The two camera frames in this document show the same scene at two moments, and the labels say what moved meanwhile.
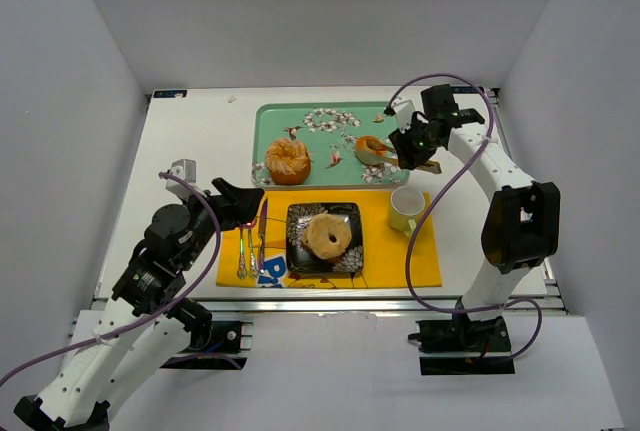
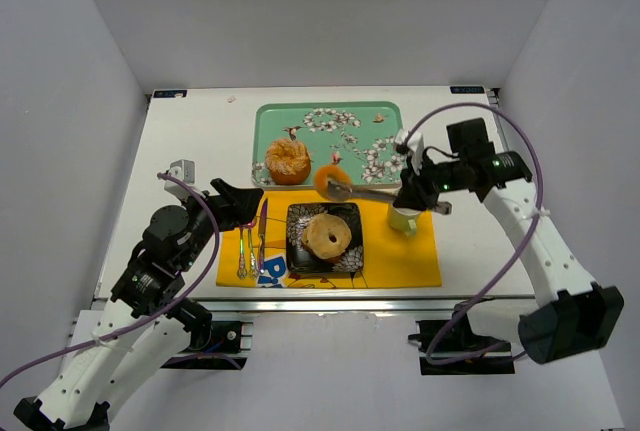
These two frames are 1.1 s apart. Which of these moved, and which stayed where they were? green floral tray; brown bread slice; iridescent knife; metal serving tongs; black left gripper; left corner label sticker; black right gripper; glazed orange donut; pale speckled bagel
Moved: black right gripper; glazed orange donut; metal serving tongs
Stayed: green floral tray; left corner label sticker; pale speckled bagel; iridescent knife; black left gripper; brown bread slice
